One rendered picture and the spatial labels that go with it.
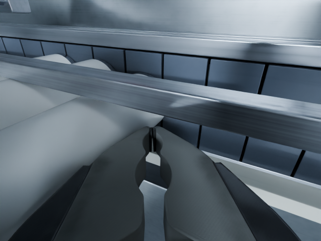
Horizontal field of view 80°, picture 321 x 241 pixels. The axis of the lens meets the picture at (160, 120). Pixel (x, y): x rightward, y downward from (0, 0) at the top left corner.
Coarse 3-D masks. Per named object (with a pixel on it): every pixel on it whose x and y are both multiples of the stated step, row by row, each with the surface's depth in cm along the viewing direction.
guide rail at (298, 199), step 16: (224, 160) 15; (240, 176) 14; (256, 176) 14; (272, 176) 14; (256, 192) 13; (272, 192) 13; (288, 192) 13; (304, 192) 13; (320, 192) 13; (288, 208) 13; (304, 208) 12; (320, 208) 12
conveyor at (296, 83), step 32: (128, 64) 18; (160, 64) 16; (192, 64) 15; (224, 64) 14; (256, 64) 13; (288, 96) 13; (320, 96) 12; (192, 128) 17; (256, 160) 16; (288, 160) 15; (320, 160) 14
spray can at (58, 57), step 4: (40, 56) 19; (44, 56) 19; (48, 56) 19; (52, 56) 20; (56, 56) 20; (60, 56) 20; (64, 56) 20; (68, 56) 21; (48, 60) 19; (52, 60) 19; (56, 60) 19; (60, 60) 20; (64, 60) 20; (68, 60) 20; (72, 60) 20; (0, 80) 15
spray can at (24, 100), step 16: (80, 64) 17; (96, 64) 18; (16, 80) 12; (0, 96) 11; (16, 96) 12; (32, 96) 12; (48, 96) 13; (64, 96) 14; (0, 112) 11; (16, 112) 11; (32, 112) 12; (0, 128) 10
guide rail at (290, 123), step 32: (0, 64) 12; (32, 64) 11; (64, 64) 11; (96, 96) 9; (128, 96) 8; (160, 96) 8; (192, 96) 7; (224, 96) 7; (256, 96) 7; (224, 128) 7; (256, 128) 7; (288, 128) 6; (320, 128) 6
